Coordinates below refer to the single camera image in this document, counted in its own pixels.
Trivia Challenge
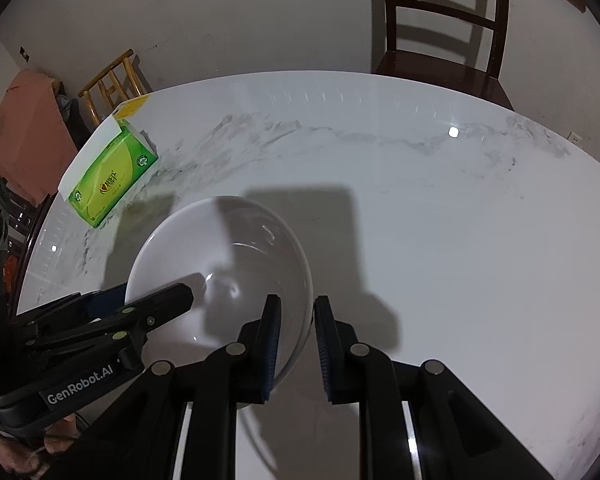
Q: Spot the orange cloth covered furniture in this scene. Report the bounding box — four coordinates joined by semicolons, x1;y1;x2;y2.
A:
0;70;78;206

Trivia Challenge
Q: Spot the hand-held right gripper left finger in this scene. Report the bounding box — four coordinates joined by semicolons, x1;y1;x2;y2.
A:
100;294;283;480

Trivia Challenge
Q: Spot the green tissue box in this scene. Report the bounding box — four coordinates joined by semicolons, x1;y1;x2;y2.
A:
57;97;159;229

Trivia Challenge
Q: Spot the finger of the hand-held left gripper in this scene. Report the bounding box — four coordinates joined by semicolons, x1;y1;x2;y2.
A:
27;283;195;356
12;284;127;333

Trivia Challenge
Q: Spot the person's left hand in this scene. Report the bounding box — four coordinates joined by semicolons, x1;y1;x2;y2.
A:
0;415;81;476

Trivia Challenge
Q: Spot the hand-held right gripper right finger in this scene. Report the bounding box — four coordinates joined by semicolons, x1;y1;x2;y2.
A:
314;296;556;480

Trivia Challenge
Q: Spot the white bowl pink band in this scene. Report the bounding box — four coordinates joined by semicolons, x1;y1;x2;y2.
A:
124;196;314;396

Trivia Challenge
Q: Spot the dark wooden chair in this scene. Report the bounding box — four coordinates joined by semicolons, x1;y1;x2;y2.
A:
371;0;515;111

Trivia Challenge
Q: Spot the bamboo chair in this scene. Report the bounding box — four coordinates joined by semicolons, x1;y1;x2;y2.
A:
77;49;148;128

